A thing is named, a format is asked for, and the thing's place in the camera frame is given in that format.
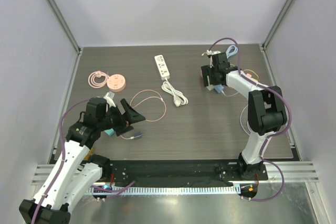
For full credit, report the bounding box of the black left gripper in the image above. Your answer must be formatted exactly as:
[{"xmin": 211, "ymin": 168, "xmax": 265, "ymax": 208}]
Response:
[{"xmin": 98, "ymin": 99, "xmax": 144, "ymax": 136}]

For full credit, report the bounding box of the dark grey charger plug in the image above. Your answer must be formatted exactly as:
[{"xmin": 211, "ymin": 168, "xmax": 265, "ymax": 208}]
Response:
[{"xmin": 132, "ymin": 132, "xmax": 142, "ymax": 140}]

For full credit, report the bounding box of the teal charger plug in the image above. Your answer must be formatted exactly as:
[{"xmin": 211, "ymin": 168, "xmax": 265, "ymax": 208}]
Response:
[{"xmin": 104, "ymin": 129, "xmax": 115, "ymax": 136}]

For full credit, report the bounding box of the thin pink charging cable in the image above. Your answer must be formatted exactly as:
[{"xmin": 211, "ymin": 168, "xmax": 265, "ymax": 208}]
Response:
[{"xmin": 121, "ymin": 89, "xmax": 167, "ymax": 141}]

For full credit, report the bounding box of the round pink power socket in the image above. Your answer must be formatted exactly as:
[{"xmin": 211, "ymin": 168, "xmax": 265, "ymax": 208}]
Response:
[{"xmin": 107, "ymin": 74, "xmax": 126, "ymax": 92}]

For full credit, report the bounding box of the white power strip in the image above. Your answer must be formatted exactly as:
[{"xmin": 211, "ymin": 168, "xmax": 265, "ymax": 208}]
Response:
[{"xmin": 154, "ymin": 55, "xmax": 170, "ymax": 81}]

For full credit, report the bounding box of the thin white blue cable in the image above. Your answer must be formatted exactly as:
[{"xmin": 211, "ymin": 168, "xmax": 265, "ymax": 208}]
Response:
[{"xmin": 221, "ymin": 90, "xmax": 253, "ymax": 137}]

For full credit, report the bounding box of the light blue charger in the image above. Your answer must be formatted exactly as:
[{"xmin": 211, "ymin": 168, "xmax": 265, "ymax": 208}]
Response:
[{"xmin": 214, "ymin": 85, "xmax": 224, "ymax": 93}]

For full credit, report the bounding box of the white cube socket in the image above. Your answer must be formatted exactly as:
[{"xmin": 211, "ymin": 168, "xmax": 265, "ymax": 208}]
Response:
[{"xmin": 206, "ymin": 85, "xmax": 214, "ymax": 91}]

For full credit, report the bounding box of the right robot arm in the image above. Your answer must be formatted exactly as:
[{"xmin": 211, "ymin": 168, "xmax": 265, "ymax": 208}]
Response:
[{"xmin": 201, "ymin": 51, "xmax": 287, "ymax": 180}]

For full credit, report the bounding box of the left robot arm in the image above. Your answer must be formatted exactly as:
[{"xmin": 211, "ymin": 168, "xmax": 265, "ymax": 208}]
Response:
[{"xmin": 19, "ymin": 97, "xmax": 145, "ymax": 223}]

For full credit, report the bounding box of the light blue strip cord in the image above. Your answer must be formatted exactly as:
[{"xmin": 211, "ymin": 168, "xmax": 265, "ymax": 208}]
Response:
[{"xmin": 225, "ymin": 45, "xmax": 239, "ymax": 59}]

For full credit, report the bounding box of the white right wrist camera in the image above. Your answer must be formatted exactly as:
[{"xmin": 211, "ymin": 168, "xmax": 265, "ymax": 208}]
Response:
[{"xmin": 205, "ymin": 50, "xmax": 221, "ymax": 57}]

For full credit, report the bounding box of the yellow charging cable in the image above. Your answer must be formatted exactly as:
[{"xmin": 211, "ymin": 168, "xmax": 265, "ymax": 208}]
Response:
[{"xmin": 201, "ymin": 52, "xmax": 260, "ymax": 80}]

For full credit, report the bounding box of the white three pin cord plug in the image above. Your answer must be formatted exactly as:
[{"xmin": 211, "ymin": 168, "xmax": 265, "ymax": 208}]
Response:
[{"xmin": 174, "ymin": 99, "xmax": 181, "ymax": 107}]

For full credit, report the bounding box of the white power strip cord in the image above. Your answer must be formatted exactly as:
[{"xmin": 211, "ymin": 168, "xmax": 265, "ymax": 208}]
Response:
[{"xmin": 161, "ymin": 78, "xmax": 188, "ymax": 108}]

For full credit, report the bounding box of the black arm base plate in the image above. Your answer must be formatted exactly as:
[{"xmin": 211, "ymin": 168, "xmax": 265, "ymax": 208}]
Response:
[{"xmin": 111, "ymin": 159, "xmax": 268, "ymax": 187}]

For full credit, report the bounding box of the slotted cable duct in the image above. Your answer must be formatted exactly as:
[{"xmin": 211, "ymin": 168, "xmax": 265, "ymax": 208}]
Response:
[{"xmin": 89, "ymin": 185, "xmax": 242, "ymax": 196}]

